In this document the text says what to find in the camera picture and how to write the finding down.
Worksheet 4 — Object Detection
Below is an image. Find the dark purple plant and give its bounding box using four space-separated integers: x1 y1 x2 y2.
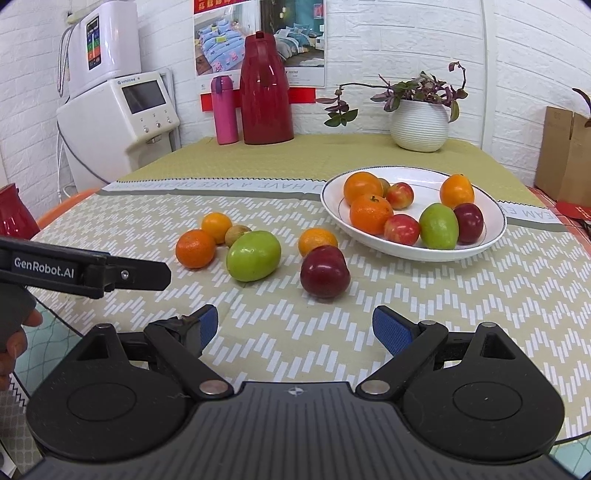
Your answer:
573 88 591 127

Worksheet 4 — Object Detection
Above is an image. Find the person's left hand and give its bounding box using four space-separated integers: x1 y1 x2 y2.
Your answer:
0 308 43 392

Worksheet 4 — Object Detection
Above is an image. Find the green mango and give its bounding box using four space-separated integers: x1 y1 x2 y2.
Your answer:
226 230 282 282
419 203 460 250

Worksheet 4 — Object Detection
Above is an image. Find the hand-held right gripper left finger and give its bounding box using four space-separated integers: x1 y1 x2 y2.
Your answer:
74 304 234 400

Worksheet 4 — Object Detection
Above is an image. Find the red thermos jug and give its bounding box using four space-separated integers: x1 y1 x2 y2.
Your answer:
239 31 295 145

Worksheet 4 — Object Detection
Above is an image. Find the red envelope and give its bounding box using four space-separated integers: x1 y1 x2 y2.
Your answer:
556 199 591 220

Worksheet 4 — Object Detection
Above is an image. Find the white plate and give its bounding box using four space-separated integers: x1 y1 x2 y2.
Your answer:
320 167 507 262

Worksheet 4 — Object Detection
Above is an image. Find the red plastic container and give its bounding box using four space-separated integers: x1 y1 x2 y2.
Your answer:
0 183 41 241

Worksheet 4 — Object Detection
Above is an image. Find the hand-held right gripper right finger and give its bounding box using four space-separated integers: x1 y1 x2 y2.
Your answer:
355 305 518 400

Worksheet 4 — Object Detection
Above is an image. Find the cardboard box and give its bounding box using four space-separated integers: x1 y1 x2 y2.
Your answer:
536 106 591 199

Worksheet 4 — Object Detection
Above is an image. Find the red plaid cloth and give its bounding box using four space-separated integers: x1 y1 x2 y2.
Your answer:
526 185 591 241

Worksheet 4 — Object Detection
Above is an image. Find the white wall pipe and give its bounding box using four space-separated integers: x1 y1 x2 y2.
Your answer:
475 0 491 151

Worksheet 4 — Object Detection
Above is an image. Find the red paper banner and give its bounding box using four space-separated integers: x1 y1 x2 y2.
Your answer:
194 0 259 14

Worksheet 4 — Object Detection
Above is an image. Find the beige chevron tablecloth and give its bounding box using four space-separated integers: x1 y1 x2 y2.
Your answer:
28 133 591 446

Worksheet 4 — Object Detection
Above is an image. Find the teal diamond pattern tablecloth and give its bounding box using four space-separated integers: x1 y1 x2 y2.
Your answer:
0 295 591 480

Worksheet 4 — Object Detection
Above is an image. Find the white water purifier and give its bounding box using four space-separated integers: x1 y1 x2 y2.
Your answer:
67 1 141 100

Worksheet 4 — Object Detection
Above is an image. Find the small orange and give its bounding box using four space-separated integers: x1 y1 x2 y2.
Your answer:
201 212 233 244
298 228 339 258

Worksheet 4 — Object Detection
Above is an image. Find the grey hose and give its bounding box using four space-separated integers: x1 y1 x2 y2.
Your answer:
58 23 77 97

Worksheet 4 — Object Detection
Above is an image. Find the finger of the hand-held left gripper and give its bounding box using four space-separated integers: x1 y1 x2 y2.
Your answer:
104 258 172 293

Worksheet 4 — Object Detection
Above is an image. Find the red paper strip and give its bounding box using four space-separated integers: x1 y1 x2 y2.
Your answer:
199 88 317 112

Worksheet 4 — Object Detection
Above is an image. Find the wall poster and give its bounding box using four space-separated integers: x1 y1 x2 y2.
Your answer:
193 0 326 88

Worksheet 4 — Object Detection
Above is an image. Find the purple plant in white pot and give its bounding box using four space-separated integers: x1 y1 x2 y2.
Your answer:
316 61 469 152

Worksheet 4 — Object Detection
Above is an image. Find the pink bottle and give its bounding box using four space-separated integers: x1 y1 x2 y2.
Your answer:
211 76 239 145

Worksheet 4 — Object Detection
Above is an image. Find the large orange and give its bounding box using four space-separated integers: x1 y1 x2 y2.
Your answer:
440 174 476 209
343 171 384 206

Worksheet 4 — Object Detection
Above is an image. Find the white dispenser with screen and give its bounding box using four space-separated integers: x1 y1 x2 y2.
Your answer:
56 71 181 192

